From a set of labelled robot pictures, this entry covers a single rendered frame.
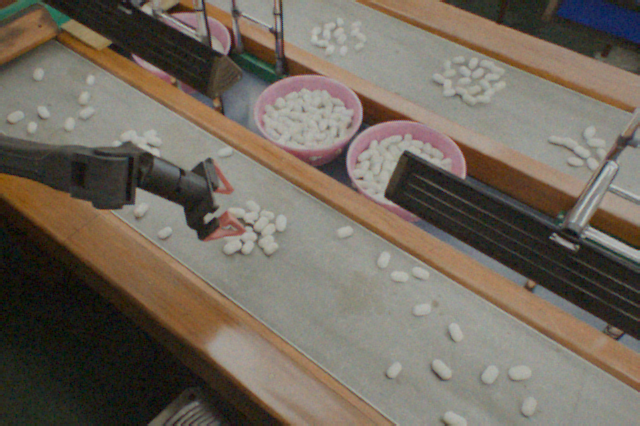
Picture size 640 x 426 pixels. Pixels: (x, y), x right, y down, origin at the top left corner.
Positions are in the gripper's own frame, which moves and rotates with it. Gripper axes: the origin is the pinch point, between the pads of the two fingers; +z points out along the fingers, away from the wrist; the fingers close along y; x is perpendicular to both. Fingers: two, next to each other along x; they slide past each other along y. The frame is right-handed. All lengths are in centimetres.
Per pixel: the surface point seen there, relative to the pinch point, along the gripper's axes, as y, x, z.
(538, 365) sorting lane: 36, 24, 42
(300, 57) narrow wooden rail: -57, 13, 30
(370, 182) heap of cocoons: -11.8, 14.1, 33.4
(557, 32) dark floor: -133, 86, 189
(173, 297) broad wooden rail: 5.5, -20.5, 2.0
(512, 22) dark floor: -148, 73, 178
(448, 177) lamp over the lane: 18.6, 34.6, 2.6
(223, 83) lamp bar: -16.0, 12.1, -9.5
